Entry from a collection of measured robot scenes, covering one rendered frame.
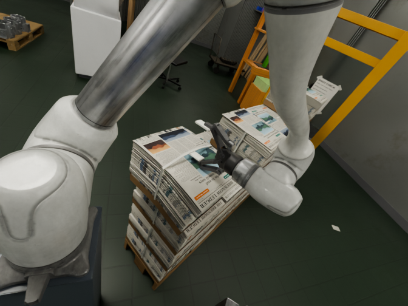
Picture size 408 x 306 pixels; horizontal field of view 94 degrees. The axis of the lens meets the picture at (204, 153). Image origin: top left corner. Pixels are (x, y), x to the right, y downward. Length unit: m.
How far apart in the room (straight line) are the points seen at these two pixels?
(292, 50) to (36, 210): 0.46
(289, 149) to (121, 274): 1.38
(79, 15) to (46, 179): 3.05
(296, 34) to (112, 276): 1.60
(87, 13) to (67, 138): 2.90
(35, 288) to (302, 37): 0.65
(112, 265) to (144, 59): 1.45
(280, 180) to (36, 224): 0.56
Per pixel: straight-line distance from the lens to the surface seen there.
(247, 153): 1.20
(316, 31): 0.33
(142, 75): 0.44
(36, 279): 0.59
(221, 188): 0.75
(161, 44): 0.42
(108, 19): 3.34
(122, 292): 1.62
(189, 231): 0.88
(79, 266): 0.60
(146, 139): 0.83
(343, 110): 2.14
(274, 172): 0.61
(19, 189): 0.41
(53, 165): 0.43
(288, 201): 0.60
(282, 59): 0.34
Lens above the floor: 1.58
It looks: 38 degrees down
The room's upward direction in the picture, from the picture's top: 25 degrees clockwise
